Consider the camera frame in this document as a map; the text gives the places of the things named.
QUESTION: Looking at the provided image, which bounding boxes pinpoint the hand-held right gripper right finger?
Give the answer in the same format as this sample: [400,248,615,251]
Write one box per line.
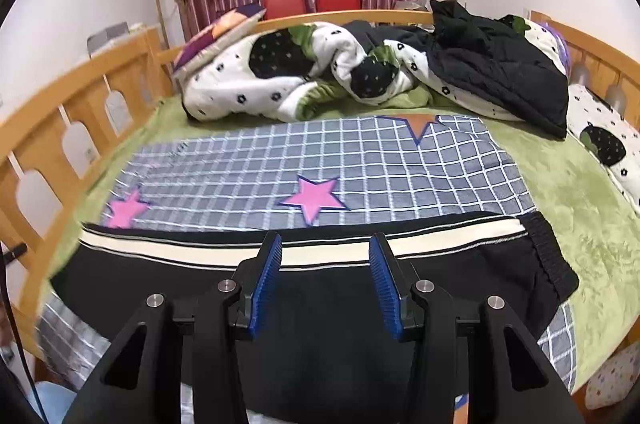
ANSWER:
[368,232,586,424]

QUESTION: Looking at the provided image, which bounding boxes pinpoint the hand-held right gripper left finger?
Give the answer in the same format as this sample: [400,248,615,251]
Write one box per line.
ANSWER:
[62,231,284,424]

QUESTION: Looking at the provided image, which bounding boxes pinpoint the black pants with cream stripe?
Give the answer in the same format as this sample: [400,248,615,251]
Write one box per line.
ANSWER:
[50,210,581,424]

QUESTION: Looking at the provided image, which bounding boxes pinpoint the grey checked sheet with stars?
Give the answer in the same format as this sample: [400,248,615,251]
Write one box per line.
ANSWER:
[37,114,578,424]

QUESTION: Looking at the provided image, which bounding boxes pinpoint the grey checked star sheet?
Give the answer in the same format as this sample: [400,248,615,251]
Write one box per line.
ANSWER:
[40,94,640,395]

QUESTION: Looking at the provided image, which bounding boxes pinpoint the white floral quilt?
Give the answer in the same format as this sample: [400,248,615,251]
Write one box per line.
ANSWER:
[180,16,571,125]

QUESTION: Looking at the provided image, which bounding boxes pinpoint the light blue cloth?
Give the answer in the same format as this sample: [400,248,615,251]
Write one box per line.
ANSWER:
[25,381,76,424]

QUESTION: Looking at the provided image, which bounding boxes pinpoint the white spotted cloth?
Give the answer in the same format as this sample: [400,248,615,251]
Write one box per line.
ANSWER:
[584,354,640,410]

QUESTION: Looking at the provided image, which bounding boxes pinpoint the black padded jacket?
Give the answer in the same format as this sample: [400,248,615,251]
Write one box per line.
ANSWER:
[350,0,571,140]

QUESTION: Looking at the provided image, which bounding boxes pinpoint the purple patterned pillow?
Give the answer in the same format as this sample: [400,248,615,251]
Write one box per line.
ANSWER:
[172,4,267,80]

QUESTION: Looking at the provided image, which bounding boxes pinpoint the white floral pillow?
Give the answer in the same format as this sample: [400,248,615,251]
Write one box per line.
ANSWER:
[565,83,640,212]

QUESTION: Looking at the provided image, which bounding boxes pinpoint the wooden rack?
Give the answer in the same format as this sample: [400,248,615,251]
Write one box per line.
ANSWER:
[154,0,188,55]

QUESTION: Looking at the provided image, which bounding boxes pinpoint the grey storage box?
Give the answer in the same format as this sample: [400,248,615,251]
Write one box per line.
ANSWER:
[86,21,146,57]

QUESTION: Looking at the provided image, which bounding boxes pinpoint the purple cloth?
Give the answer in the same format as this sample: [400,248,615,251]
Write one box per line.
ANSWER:
[547,21,571,70]

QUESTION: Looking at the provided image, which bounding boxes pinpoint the black cable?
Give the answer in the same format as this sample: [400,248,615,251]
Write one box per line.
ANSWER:
[0,244,46,424]

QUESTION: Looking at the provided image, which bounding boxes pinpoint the wooden bed frame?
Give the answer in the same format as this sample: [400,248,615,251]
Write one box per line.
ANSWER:
[0,9,640,355]

